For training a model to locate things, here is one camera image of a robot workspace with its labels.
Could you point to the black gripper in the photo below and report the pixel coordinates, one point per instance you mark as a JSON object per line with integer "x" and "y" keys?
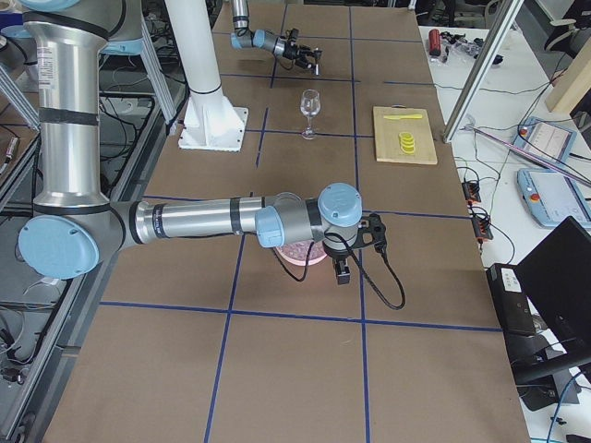
{"x": 336, "y": 253}
{"x": 291, "y": 49}

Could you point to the steel jigger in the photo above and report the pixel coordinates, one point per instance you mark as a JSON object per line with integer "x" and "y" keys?
{"x": 317, "y": 62}

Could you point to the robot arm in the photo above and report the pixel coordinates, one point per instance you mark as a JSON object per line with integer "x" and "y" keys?
{"x": 75, "y": 226}
{"x": 280, "y": 46}

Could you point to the clear wine glass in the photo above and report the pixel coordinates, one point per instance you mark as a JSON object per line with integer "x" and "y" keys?
{"x": 309, "y": 107}

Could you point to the pile of ice cubes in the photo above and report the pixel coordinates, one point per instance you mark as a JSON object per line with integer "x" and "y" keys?
{"x": 301, "y": 250}

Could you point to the pink bowl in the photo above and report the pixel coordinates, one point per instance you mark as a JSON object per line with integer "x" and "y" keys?
{"x": 300, "y": 263}

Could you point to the bamboo cutting board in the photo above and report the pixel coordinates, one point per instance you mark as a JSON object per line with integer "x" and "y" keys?
{"x": 386, "y": 137}

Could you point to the yellow plastic knife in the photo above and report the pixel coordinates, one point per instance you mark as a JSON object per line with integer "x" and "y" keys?
{"x": 397, "y": 117}

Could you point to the red cylinder bottle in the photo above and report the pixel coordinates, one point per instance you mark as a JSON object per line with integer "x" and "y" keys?
{"x": 434, "y": 45}

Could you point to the black box device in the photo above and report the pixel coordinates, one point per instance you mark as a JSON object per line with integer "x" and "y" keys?
{"x": 511, "y": 304}

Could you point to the black laptop monitor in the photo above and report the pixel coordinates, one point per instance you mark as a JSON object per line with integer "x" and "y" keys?
{"x": 555, "y": 276}

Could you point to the blue teach pendant near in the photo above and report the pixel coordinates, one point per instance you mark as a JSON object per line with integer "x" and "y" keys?
{"x": 551, "y": 198}

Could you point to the blue teach pendant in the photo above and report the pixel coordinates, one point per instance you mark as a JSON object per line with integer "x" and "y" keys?
{"x": 551, "y": 198}
{"x": 549, "y": 141}

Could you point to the blue teach pendant far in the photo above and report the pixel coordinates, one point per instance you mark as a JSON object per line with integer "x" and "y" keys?
{"x": 549, "y": 141}

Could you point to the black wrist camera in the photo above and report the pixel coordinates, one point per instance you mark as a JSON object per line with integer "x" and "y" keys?
{"x": 371, "y": 232}

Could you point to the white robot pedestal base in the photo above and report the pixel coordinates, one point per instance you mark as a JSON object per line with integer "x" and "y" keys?
{"x": 211, "y": 122}

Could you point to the aluminium frame post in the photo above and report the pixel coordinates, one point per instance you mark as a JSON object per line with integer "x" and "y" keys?
{"x": 496, "y": 35}

